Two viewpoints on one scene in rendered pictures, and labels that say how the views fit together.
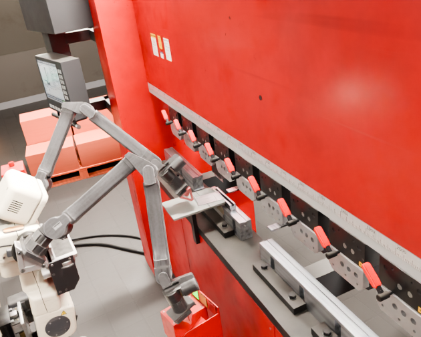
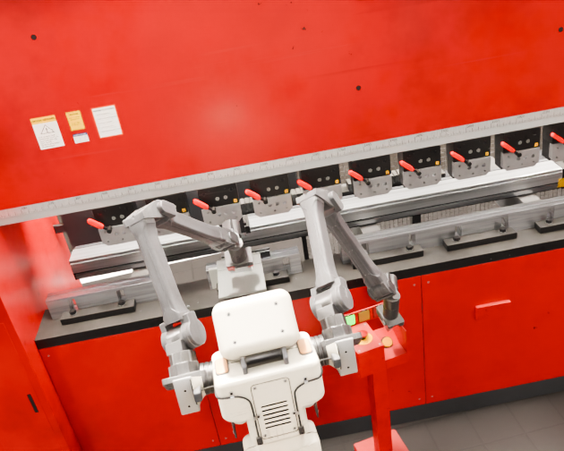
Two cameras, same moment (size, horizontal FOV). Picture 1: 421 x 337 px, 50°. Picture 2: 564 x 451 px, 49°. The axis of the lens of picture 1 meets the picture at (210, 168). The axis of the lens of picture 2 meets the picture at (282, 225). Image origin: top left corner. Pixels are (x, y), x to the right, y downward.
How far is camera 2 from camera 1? 2.25 m
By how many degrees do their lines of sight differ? 63
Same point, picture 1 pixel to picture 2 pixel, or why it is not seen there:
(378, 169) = (500, 75)
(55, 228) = (346, 295)
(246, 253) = not seen: hidden behind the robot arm
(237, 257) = not seen: hidden behind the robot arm
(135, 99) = not seen: outside the picture
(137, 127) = (10, 287)
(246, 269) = (350, 273)
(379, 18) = not seen: outside the picture
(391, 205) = (511, 93)
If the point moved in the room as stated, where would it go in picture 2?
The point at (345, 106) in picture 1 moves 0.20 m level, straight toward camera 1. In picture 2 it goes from (470, 47) to (528, 47)
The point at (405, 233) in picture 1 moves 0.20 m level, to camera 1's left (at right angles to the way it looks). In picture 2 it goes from (523, 104) to (527, 123)
